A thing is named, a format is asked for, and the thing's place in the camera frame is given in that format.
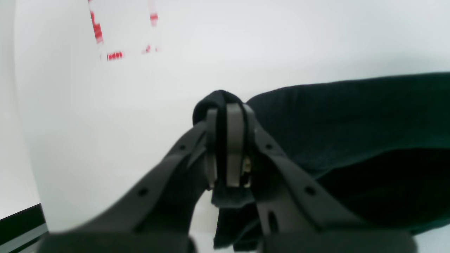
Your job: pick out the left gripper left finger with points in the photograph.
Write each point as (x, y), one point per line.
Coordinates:
(154, 216)

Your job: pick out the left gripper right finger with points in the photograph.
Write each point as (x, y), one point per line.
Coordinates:
(296, 214)

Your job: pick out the black T-shirt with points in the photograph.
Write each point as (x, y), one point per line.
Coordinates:
(380, 146)

